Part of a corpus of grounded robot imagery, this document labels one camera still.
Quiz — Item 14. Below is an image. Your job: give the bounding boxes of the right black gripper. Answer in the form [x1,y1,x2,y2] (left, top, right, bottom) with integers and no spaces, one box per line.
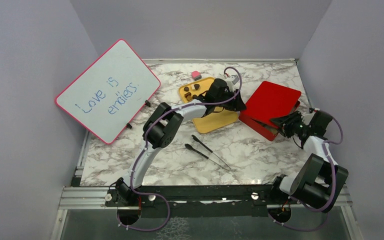
[269,110,310,139]

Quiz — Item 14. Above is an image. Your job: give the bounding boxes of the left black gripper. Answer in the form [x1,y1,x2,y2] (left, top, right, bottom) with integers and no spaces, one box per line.
[213,87,246,112]

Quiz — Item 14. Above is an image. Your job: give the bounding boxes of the red box lid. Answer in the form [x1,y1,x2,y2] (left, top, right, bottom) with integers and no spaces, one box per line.
[239,81,302,128]

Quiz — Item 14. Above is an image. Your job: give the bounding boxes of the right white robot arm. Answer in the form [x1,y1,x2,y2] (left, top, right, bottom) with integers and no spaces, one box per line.
[268,108,349,213]

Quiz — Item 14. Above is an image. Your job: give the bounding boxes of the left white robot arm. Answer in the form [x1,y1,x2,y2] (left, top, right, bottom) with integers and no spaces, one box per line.
[115,74,246,206]

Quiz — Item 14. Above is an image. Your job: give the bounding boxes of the red chocolate box with dividers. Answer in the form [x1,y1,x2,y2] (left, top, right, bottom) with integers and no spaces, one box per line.
[239,100,301,141]

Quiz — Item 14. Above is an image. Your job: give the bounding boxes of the yellow plastic tray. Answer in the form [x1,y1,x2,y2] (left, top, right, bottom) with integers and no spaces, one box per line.
[178,77,239,134]

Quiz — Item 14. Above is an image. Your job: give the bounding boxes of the pink and grey eraser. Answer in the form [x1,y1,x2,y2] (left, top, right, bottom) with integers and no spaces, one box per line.
[191,71,202,81]

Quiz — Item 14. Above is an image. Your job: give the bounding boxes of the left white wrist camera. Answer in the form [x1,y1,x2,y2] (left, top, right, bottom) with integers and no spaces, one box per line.
[225,75,240,92]

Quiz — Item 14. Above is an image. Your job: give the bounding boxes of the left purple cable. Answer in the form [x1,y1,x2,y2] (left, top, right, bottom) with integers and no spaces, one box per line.
[116,66,243,233]

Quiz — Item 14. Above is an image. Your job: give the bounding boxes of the purple cable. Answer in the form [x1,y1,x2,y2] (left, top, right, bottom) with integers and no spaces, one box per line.
[268,112,345,233]
[116,66,243,233]

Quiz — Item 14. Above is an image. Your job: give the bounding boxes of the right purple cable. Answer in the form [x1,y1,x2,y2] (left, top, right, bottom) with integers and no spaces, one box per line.
[268,112,345,233]

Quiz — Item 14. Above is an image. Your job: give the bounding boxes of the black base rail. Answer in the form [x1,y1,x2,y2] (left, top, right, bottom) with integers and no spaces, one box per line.
[104,183,293,223]

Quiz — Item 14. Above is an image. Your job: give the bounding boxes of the white board with pink frame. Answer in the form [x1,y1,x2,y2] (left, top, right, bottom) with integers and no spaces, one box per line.
[54,39,161,144]

